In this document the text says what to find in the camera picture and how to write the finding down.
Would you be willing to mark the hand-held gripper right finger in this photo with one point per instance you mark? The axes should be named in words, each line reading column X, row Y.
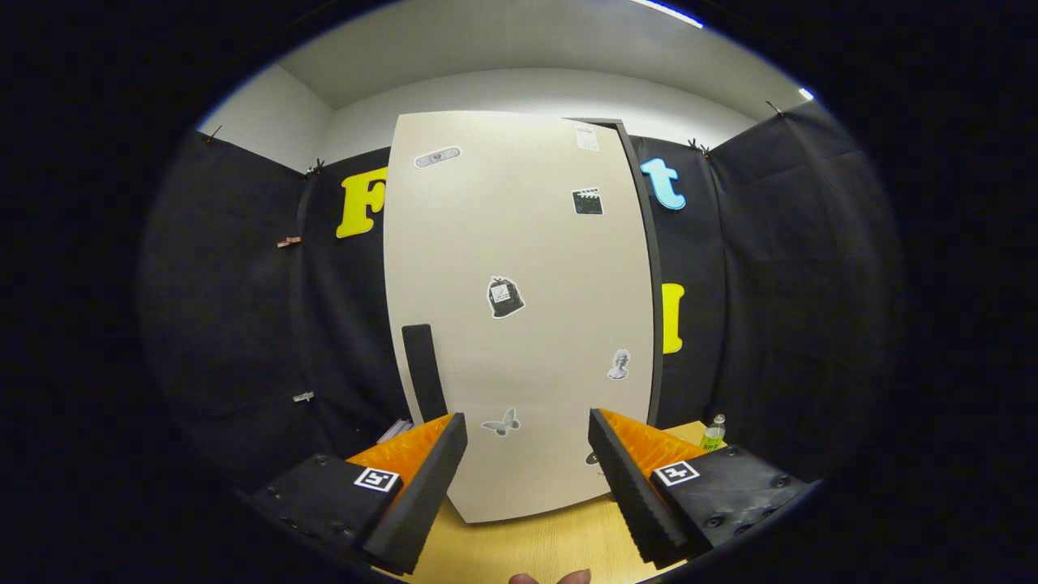
column 632, row 495

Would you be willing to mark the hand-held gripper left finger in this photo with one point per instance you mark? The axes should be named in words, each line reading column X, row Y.
column 422, row 503

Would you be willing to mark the grey shoe cabinet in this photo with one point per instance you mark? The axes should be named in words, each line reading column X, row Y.
column 645, row 243

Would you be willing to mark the white spine book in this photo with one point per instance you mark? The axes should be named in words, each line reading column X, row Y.
column 396, row 430

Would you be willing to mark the green label plastic bottle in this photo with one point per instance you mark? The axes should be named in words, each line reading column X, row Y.
column 714, row 435

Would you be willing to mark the black backdrop cloth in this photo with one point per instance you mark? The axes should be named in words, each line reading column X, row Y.
column 770, row 284

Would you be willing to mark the long ceiling light strip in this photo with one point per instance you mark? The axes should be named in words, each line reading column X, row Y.
column 666, row 13

